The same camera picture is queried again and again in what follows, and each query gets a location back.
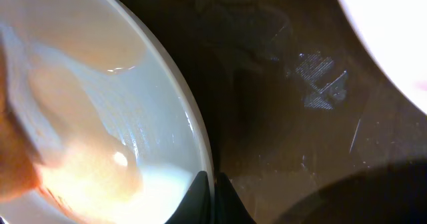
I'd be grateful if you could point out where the green yellow sponge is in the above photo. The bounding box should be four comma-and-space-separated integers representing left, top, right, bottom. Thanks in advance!
1, 44, 143, 202

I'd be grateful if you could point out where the white plate top right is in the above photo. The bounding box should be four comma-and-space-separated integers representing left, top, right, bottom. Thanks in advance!
338, 0, 426, 112

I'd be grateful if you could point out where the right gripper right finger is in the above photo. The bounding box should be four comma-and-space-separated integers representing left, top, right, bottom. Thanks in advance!
215, 173, 256, 224

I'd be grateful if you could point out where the white plate with sauce centre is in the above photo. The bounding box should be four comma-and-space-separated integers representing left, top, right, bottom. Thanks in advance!
1, 0, 214, 223

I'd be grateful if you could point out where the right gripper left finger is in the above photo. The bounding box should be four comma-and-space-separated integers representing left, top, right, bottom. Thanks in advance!
165, 171, 211, 224

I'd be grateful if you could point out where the large brown tray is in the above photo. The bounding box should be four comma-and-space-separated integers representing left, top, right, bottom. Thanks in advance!
120, 0, 426, 223

